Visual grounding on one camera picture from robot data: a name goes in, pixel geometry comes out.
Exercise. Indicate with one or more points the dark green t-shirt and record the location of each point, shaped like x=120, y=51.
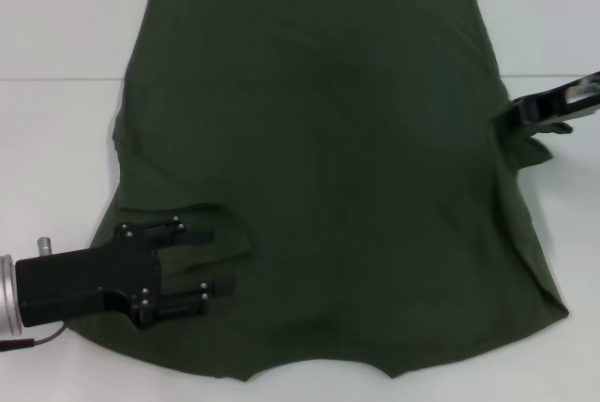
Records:
x=328, y=139

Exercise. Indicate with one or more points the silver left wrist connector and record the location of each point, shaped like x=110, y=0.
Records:
x=45, y=246

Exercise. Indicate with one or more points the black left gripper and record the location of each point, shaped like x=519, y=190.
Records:
x=89, y=275

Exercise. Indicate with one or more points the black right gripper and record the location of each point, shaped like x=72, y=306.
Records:
x=583, y=93

